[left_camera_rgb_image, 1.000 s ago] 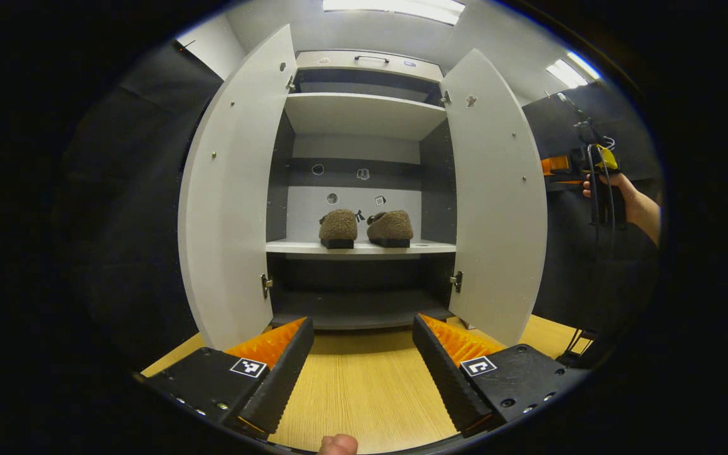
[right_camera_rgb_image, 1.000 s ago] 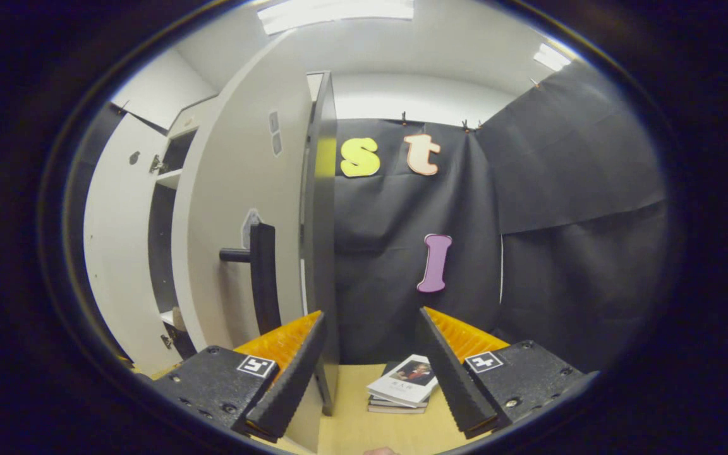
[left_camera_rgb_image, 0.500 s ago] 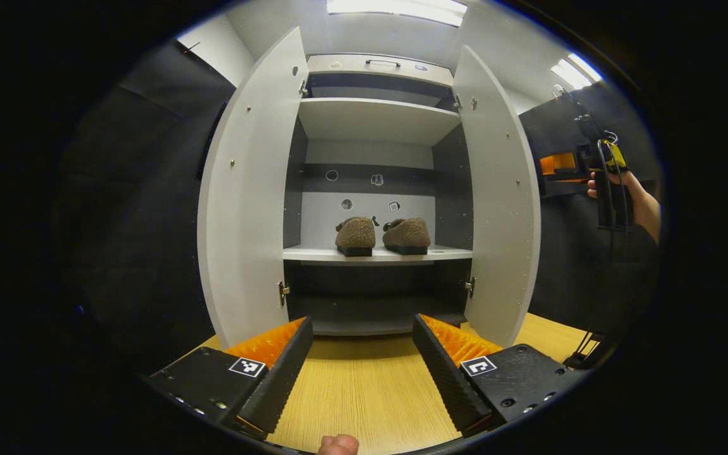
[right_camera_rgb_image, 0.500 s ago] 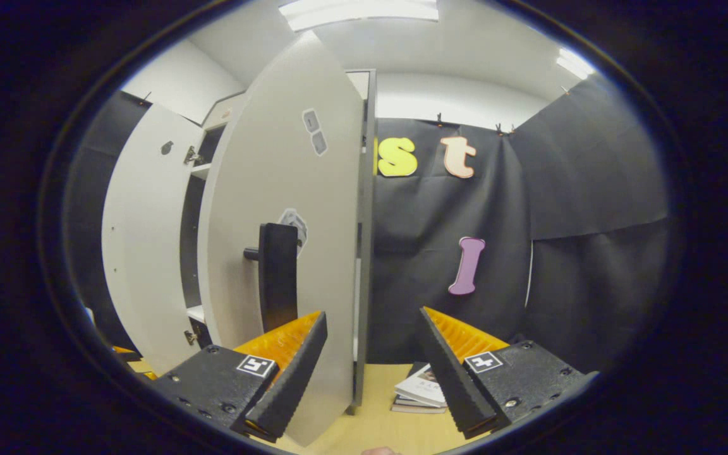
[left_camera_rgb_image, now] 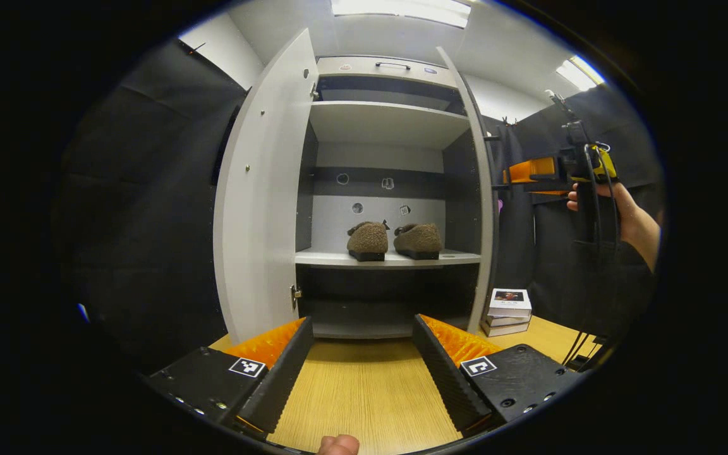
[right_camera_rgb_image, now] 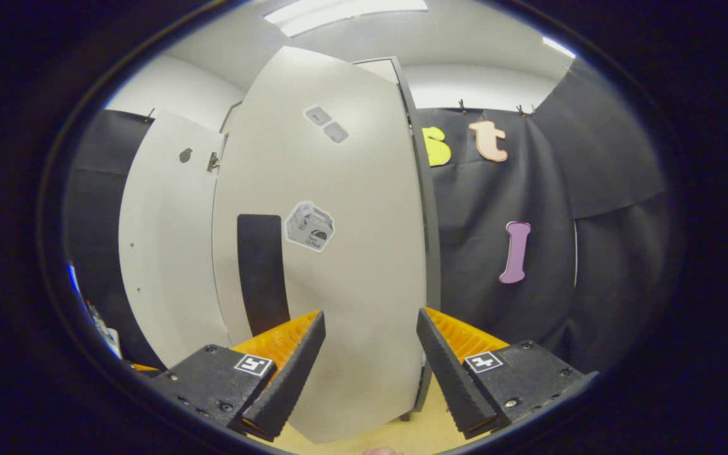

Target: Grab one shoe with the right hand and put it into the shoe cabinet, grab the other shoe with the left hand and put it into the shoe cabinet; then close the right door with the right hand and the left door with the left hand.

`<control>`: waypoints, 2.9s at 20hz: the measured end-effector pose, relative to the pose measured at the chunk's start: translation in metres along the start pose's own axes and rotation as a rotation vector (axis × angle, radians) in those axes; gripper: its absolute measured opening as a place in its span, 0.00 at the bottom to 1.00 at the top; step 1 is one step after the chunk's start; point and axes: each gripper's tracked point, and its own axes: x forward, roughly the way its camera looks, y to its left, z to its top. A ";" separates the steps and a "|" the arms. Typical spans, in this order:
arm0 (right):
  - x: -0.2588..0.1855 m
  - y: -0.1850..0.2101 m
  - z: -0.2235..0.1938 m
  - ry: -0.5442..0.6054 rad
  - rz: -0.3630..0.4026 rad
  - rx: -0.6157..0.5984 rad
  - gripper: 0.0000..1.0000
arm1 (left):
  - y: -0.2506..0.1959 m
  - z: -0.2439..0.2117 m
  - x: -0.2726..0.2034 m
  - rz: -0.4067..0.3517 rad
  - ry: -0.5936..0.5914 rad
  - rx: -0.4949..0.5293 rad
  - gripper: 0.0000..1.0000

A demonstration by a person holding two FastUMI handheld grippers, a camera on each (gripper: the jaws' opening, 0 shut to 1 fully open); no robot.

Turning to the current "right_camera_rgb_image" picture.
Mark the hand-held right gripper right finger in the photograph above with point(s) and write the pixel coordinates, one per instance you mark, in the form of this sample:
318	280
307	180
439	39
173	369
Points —
449	373

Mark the white shoe cabinet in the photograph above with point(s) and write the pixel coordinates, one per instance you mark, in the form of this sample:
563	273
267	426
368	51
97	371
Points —
432	253

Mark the metal door hinge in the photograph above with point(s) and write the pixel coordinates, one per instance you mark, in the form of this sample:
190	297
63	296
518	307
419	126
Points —
213	162

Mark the white shoe cabinet door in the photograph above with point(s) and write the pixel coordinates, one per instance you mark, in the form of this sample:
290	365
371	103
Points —
364	284
168	253

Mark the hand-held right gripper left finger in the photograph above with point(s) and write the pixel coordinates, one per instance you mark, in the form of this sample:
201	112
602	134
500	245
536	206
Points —
294	373

